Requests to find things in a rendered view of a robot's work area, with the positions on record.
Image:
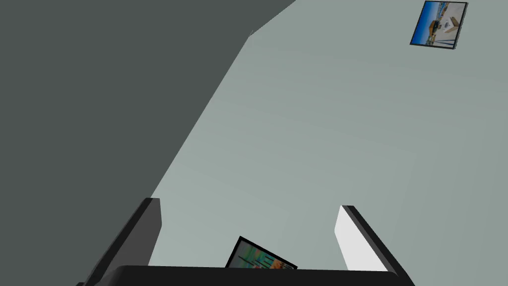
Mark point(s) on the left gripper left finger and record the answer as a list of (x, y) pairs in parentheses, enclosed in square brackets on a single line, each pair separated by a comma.
[(137, 238)]

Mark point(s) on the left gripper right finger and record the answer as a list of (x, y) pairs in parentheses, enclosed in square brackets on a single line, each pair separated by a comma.
[(363, 246)]

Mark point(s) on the blue framed wall picture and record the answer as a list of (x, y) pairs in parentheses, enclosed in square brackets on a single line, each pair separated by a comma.
[(439, 24)]

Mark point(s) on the green orange framed wall picture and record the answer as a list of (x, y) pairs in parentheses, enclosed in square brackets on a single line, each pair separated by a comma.
[(258, 258)]

